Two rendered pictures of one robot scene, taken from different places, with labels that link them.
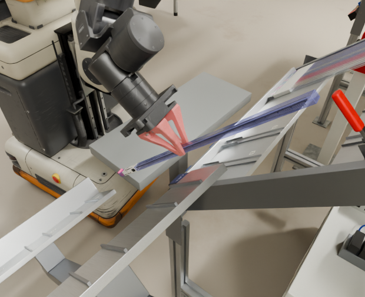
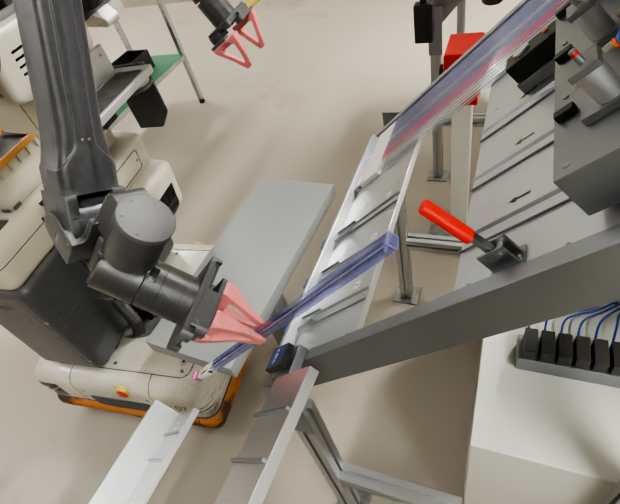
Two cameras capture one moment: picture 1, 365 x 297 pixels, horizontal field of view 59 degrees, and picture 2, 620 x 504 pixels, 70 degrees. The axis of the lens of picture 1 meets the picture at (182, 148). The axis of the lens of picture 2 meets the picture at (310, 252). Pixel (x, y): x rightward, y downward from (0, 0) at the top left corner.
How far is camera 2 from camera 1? 10 cm
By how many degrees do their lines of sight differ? 4
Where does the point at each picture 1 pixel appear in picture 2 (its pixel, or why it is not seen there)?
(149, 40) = (152, 227)
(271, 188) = (394, 338)
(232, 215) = not seen: hidden behind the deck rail
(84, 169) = (155, 365)
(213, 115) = (295, 234)
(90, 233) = (197, 443)
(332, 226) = not seen: hidden behind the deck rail
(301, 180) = (426, 321)
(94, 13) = (65, 211)
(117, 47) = (113, 252)
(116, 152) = not seen: hidden behind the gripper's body
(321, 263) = (499, 387)
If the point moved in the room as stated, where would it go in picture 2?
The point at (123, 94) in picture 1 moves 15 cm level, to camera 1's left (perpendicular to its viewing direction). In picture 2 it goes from (150, 302) to (13, 355)
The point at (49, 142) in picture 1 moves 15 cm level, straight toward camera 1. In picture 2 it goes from (94, 349) to (117, 377)
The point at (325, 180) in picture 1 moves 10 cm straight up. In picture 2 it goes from (454, 314) to (456, 249)
